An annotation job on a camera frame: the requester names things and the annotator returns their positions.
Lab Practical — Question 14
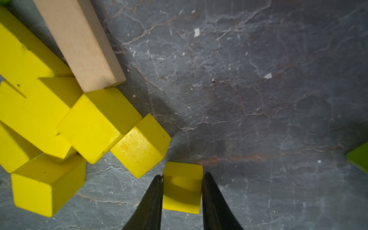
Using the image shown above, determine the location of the small yellow cube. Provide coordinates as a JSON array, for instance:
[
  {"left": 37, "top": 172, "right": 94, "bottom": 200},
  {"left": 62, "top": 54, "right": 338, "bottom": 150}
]
[{"left": 163, "top": 162, "right": 204, "bottom": 214}]

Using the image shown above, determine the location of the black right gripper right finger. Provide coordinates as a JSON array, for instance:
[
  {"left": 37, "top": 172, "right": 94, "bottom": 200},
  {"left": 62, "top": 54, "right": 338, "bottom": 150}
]
[{"left": 202, "top": 172, "right": 242, "bottom": 230}]

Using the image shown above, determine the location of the tan slanted block centre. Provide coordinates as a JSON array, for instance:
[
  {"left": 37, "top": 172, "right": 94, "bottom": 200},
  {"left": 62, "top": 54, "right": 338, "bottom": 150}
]
[{"left": 34, "top": 1, "right": 126, "bottom": 93}]

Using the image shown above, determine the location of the green slanted block right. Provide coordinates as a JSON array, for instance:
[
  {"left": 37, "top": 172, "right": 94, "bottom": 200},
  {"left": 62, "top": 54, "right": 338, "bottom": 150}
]
[{"left": 346, "top": 142, "right": 368, "bottom": 174}]

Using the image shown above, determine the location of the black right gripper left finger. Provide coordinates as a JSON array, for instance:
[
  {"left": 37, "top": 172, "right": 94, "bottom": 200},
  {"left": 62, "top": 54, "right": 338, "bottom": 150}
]
[{"left": 123, "top": 175, "right": 163, "bottom": 230}]

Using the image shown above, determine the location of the small yellow cube pile edge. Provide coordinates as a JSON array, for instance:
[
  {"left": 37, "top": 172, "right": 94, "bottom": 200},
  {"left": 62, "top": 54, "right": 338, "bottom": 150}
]
[{"left": 111, "top": 114, "right": 171, "bottom": 178}]

